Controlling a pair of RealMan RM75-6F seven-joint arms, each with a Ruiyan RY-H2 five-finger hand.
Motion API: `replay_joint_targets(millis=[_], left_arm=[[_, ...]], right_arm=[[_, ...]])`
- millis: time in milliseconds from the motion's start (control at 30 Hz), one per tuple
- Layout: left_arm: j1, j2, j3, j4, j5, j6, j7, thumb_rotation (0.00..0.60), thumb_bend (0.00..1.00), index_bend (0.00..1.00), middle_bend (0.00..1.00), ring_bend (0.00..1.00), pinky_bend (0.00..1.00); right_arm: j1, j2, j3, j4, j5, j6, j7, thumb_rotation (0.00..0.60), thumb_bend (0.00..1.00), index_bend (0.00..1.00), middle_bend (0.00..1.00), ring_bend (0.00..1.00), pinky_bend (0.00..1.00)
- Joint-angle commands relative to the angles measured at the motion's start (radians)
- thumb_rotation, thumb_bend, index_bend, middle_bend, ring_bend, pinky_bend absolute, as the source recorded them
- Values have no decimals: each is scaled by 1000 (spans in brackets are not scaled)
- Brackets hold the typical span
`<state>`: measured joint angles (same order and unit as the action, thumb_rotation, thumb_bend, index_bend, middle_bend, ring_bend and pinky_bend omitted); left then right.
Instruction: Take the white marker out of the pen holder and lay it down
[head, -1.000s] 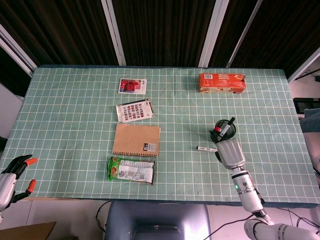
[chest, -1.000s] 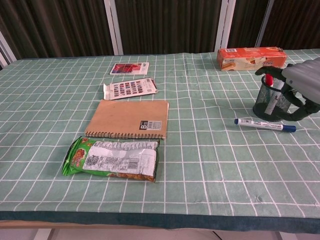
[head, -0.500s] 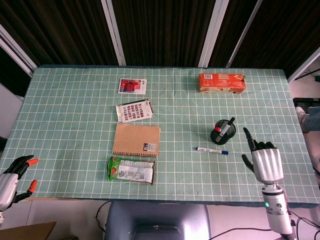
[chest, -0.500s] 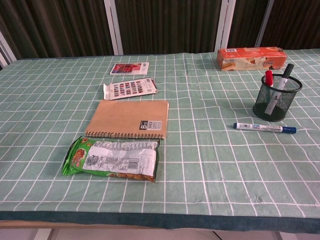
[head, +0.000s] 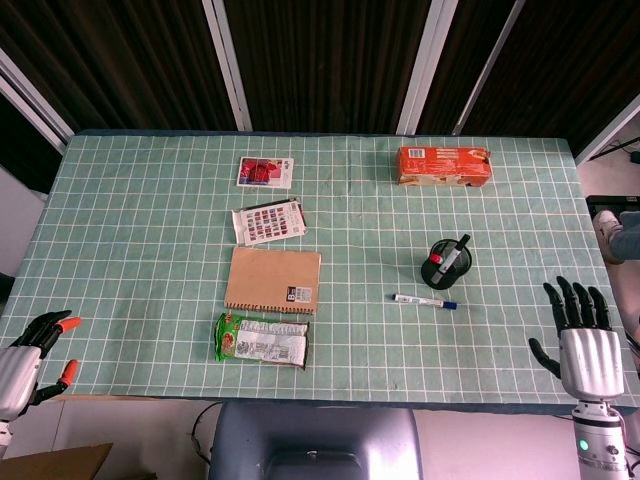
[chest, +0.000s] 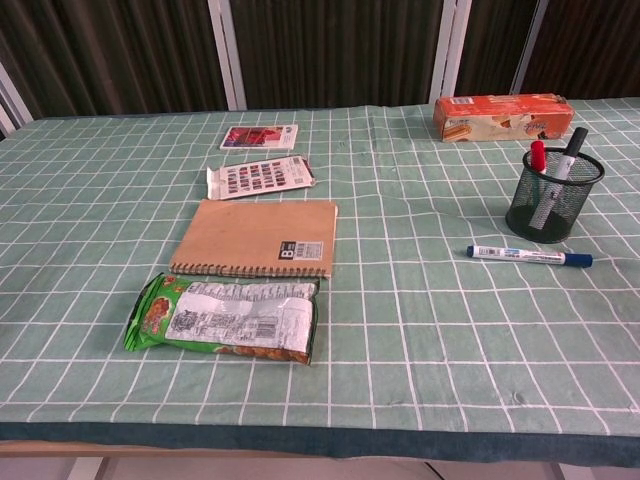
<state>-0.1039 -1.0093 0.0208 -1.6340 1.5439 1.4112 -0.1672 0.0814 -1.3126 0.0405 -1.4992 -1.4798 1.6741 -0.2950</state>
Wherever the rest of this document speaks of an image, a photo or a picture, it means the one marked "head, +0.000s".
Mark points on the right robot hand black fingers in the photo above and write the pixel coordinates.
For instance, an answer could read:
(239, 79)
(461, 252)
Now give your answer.
(590, 360)

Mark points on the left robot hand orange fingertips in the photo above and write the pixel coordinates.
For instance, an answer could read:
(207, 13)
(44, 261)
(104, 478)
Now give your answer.
(17, 375)

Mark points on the blue capped whiteboard marker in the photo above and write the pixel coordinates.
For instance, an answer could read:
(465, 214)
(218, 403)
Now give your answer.
(420, 300)

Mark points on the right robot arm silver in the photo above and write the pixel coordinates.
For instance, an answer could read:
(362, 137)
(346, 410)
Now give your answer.
(600, 440)

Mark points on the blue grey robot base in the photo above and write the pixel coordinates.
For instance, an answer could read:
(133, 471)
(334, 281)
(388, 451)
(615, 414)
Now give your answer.
(315, 440)

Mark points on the black mesh pen holder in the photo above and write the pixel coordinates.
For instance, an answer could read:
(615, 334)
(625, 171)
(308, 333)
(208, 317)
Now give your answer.
(462, 260)

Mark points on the black capped marker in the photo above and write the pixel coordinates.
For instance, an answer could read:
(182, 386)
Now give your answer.
(452, 257)

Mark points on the red capped marker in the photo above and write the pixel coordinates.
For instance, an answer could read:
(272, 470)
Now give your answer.
(436, 259)

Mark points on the brown cardboard box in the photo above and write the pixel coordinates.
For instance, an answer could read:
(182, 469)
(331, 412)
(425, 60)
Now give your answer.
(50, 462)

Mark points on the blue jeans leg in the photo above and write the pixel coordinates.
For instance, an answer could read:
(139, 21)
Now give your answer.
(627, 235)

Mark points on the white sneaker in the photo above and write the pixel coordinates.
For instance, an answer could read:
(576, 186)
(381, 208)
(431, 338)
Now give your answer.
(606, 225)

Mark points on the green checked tablecloth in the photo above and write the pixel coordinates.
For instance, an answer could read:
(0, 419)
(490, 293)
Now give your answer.
(150, 250)

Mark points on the orange cardboard box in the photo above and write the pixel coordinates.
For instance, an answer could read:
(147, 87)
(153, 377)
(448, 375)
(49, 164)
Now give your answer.
(445, 165)

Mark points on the green snack bag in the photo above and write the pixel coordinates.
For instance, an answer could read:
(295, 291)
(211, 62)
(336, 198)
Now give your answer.
(260, 342)

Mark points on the brown spiral notebook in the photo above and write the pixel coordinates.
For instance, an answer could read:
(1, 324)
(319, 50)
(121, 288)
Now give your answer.
(265, 277)

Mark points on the opened card packet with pictures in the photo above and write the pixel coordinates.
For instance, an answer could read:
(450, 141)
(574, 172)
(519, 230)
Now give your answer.
(267, 222)

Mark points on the red and white card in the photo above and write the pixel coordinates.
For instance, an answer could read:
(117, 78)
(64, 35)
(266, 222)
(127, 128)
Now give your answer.
(262, 172)

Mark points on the white frame post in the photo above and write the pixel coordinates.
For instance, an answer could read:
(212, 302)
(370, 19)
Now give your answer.
(227, 65)
(487, 65)
(422, 65)
(35, 105)
(607, 132)

